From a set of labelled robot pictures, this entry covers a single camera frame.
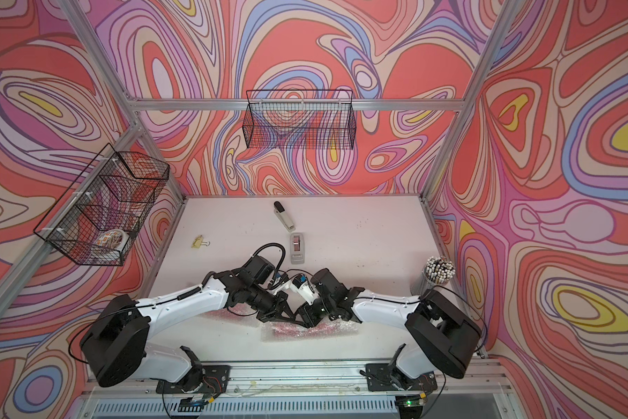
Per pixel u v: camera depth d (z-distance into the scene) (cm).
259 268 67
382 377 73
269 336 78
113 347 42
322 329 77
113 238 72
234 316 66
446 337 43
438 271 75
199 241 104
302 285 75
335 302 66
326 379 75
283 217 109
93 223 72
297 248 99
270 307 70
